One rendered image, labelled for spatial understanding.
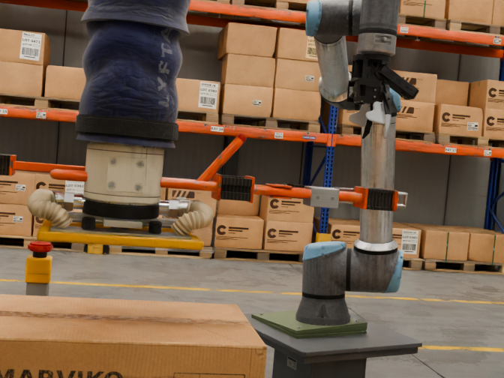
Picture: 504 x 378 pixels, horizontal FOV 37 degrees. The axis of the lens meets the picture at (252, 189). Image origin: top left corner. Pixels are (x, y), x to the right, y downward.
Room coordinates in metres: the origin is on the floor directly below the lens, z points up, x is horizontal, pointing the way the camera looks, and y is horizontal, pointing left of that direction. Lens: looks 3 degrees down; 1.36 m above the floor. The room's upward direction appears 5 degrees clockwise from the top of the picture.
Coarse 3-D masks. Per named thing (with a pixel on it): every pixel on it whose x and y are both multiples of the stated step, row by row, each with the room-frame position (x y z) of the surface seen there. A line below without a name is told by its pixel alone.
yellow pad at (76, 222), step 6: (48, 222) 1.68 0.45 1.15; (72, 222) 1.70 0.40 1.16; (78, 222) 1.71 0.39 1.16; (96, 222) 1.72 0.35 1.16; (102, 222) 1.72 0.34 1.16; (108, 228) 1.71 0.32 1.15; (132, 228) 1.72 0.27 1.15; (144, 228) 1.73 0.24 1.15; (162, 228) 1.74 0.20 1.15; (168, 228) 1.75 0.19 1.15
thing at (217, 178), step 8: (216, 176) 1.71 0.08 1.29; (224, 176) 1.76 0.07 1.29; (232, 176) 1.76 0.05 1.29; (240, 176) 1.77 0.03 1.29; (248, 176) 1.73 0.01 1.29; (224, 184) 1.68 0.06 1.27; (232, 184) 1.67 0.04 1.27; (240, 184) 1.68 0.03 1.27; (248, 184) 1.68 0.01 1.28; (216, 192) 1.69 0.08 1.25; (224, 192) 1.67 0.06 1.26; (232, 192) 1.67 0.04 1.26; (240, 192) 1.69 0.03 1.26; (248, 192) 1.69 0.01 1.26; (240, 200) 1.68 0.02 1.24; (248, 200) 1.68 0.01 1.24
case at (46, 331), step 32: (0, 320) 1.57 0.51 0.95; (32, 320) 1.59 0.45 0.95; (64, 320) 1.62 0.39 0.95; (96, 320) 1.64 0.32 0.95; (128, 320) 1.66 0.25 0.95; (160, 320) 1.69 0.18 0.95; (192, 320) 1.71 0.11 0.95; (224, 320) 1.74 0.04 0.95; (0, 352) 1.44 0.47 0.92; (32, 352) 1.45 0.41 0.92; (64, 352) 1.47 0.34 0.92; (96, 352) 1.48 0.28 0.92; (128, 352) 1.49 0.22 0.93; (160, 352) 1.50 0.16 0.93; (192, 352) 1.51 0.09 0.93; (224, 352) 1.52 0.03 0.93; (256, 352) 1.54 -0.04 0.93
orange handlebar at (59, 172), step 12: (24, 168) 1.86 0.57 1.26; (36, 168) 1.87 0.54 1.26; (48, 168) 1.87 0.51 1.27; (60, 168) 1.88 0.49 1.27; (72, 168) 1.89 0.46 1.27; (84, 168) 1.89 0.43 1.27; (72, 180) 1.62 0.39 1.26; (84, 180) 1.62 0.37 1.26; (168, 180) 1.66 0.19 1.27; (180, 180) 1.67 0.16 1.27; (192, 180) 1.68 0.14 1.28; (264, 192) 1.71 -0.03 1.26; (276, 192) 1.72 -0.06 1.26; (288, 192) 1.72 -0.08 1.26; (300, 192) 1.73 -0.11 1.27; (348, 192) 1.80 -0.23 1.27
